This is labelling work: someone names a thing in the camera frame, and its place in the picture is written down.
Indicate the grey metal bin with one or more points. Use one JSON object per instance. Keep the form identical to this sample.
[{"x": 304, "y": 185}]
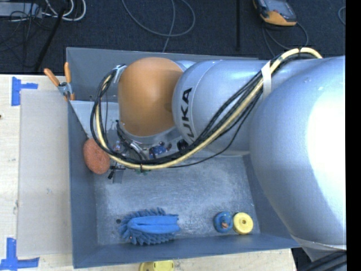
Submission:
[{"x": 180, "y": 190}]

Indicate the black cylinder on white bracket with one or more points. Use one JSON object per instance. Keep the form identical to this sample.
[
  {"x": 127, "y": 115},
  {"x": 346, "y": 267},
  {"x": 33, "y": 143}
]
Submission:
[{"x": 182, "y": 145}]

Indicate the blue chenille cleaning mitt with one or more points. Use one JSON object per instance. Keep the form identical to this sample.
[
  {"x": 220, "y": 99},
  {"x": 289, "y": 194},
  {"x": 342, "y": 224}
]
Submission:
[{"x": 150, "y": 227}]

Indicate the orange round sponge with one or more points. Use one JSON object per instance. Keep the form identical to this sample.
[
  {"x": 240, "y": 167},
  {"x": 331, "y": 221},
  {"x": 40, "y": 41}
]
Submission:
[{"x": 96, "y": 157}]

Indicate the pale flat board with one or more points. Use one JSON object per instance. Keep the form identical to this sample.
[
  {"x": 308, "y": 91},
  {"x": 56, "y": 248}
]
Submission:
[{"x": 42, "y": 165}]

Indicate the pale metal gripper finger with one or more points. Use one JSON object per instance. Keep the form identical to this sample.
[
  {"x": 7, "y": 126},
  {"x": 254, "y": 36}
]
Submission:
[{"x": 118, "y": 176}]

